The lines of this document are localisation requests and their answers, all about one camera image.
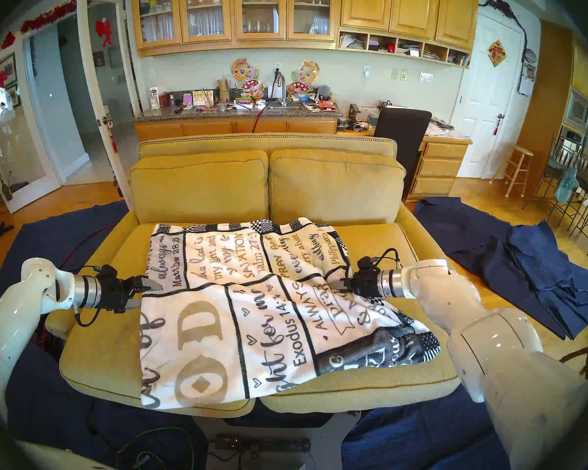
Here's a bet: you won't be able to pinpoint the white black scripture blanket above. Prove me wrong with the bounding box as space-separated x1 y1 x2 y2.
140 218 441 410

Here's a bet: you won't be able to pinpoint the red counter cable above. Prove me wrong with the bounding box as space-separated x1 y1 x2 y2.
251 72 281 133

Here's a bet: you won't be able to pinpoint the yellow two-seat sofa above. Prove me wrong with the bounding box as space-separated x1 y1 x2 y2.
43 133 464 418

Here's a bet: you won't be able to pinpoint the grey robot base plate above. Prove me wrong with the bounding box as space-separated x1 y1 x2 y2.
194 410 362 470

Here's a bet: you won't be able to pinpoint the red diamond door decoration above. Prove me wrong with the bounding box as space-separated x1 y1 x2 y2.
488 40 508 68

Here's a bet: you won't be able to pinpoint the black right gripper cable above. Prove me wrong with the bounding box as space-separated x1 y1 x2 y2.
371 248 403 271

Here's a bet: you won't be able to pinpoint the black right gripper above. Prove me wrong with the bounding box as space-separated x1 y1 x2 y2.
330 256 382 299

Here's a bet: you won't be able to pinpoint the teal bag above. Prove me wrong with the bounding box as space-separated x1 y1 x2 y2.
555 166 578 204

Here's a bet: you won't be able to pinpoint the crumpled dark blue blanket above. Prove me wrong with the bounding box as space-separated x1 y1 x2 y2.
414 196 588 341

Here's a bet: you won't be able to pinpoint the granite kitchen counter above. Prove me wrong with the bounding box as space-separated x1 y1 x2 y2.
129 102 343 142

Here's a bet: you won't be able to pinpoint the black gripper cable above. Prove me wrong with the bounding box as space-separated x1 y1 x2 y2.
71 305 103 328
371 248 403 271

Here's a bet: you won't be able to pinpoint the yellow sofa seat cushion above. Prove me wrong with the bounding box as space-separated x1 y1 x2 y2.
61 223 256 418
257 223 461 414

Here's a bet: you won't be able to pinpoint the black metal wire rack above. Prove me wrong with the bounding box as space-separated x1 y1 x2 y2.
523 134 581 215

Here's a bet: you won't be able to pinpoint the black power strip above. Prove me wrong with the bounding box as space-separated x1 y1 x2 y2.
215 435 312 454

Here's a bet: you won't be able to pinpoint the black office chair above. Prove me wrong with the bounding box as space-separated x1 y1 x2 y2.
374 108 433 200

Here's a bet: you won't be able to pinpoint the built-in steel oven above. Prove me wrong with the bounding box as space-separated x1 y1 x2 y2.
563 90 588 132

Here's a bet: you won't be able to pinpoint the red tinsel garland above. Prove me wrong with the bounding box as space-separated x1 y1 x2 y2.
20 0 78 34

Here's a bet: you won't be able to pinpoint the white glass panel door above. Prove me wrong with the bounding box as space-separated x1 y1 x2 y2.
77 0 140 211
0 31 62 214

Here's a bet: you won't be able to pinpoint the wooden wall cabinets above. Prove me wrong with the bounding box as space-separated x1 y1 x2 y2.
131 0 480 57

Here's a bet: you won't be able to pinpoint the yellow sofa back cushion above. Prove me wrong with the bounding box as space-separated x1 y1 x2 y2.
269 148 406 226
130 150 270 225

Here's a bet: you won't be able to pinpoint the dark garland over door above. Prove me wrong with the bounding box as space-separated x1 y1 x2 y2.
479 0 527 48

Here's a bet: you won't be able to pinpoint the tall wooden cabinet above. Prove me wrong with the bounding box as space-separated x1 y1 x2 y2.
517 21 588 198

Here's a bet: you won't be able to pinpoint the wooden desk with drawers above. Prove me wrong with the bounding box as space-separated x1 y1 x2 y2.
337 122 472 202

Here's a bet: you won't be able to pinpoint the green cable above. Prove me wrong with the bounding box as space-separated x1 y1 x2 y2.
120 426 196 470

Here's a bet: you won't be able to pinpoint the red floor cable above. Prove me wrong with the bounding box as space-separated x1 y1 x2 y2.
59 223 121 269

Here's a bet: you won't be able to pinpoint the white panelled door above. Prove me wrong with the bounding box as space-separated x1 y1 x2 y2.
452 6 524 179

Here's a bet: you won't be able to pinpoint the cartoon child wall decoration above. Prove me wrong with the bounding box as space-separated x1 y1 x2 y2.
230 58 265 98
287 60 320 98

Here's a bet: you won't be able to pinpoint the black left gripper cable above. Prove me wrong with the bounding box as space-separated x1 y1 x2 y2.
71 305 103 328

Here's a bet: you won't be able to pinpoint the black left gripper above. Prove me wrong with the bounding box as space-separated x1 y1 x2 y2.
100 264 163 314

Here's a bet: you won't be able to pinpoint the wooden stool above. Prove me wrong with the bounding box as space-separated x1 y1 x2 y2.
490 145 535 198

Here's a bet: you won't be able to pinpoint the wall calendar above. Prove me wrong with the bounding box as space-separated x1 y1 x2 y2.
518 48 537 96

